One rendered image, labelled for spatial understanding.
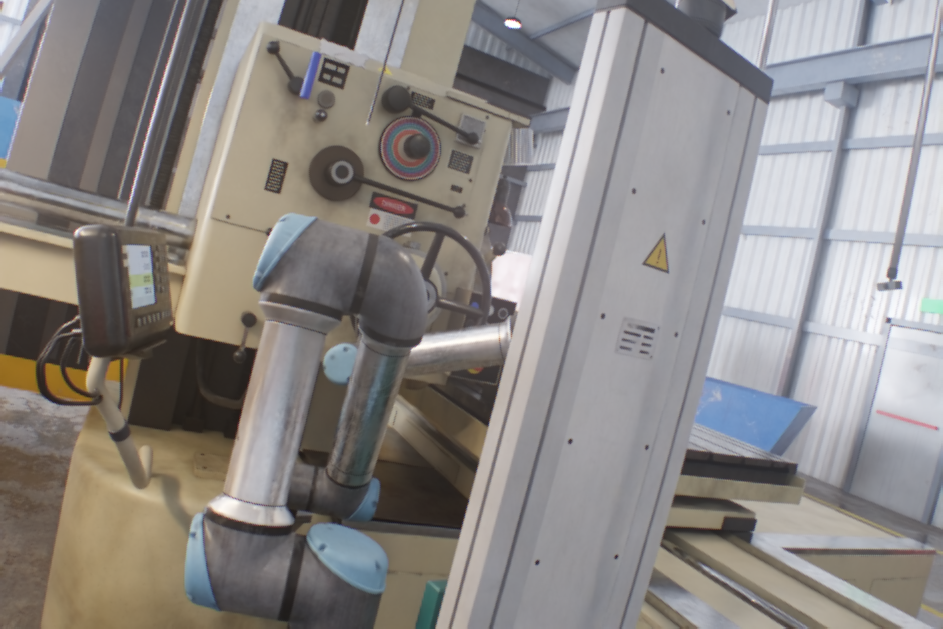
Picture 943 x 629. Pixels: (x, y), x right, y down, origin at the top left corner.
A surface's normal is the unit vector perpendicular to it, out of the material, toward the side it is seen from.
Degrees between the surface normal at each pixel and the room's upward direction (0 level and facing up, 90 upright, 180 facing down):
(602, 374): 90
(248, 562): 78
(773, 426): 90
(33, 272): 90
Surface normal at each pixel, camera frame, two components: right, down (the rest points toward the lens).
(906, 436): -0.87, -0.24
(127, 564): 0.01, -0.03
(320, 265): 0.30, -0.08
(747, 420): -0.56, -0.17
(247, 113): 0.43, 0.08
